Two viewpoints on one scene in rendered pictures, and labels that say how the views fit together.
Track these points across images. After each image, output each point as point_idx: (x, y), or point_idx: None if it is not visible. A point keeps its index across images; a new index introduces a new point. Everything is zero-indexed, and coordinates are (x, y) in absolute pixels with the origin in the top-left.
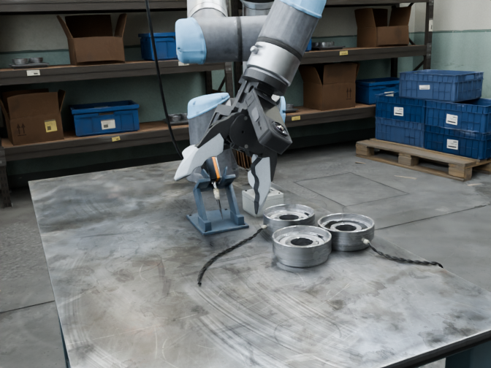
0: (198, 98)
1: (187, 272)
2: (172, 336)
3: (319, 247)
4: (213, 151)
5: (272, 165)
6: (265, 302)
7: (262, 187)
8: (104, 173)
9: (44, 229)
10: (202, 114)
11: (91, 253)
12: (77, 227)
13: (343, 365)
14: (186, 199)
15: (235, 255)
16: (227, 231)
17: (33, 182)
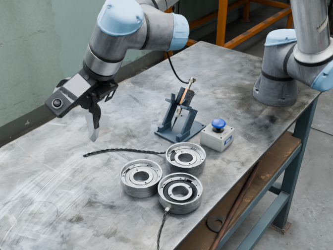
0: (280, 31)
1: (97, 146)
2: (26, 167)
3: (128, 186)
4: None
5: (94, 120)
6: (70, 188)
7: (89, 129)
8: (238, 55)
9: (132, 79)
10: (267, 46)
11: (108, 106)
12: (141, 87)
13: (6, 238)
14: (214, 103)
15: (129, 156)
16: (166, 140)
17: (199, 43)
